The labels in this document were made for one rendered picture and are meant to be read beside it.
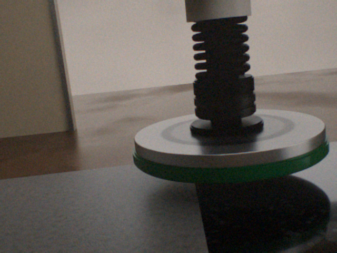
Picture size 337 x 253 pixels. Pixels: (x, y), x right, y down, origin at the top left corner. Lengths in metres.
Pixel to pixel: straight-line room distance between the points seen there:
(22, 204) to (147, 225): 0.17
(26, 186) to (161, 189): 0.18
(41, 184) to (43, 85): 4.77
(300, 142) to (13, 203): 0.32
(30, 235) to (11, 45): 5.00
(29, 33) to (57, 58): 0.42
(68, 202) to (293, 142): 0.25
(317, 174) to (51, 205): 0.29
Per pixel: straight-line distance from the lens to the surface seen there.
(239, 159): 0.39
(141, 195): 0.47
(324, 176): 0.49
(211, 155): 0.39
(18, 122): 5.47
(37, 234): 0.42
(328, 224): 0.38
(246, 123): 0.47
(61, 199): 0.49
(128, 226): 0.40
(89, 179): 0.54
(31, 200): 0.51
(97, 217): 0.43
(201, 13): 0.44
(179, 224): 0.39
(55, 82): 5.28
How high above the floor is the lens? 1.03
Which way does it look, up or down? 13 degrees down
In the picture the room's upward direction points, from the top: 6 degrees counter-clockwise
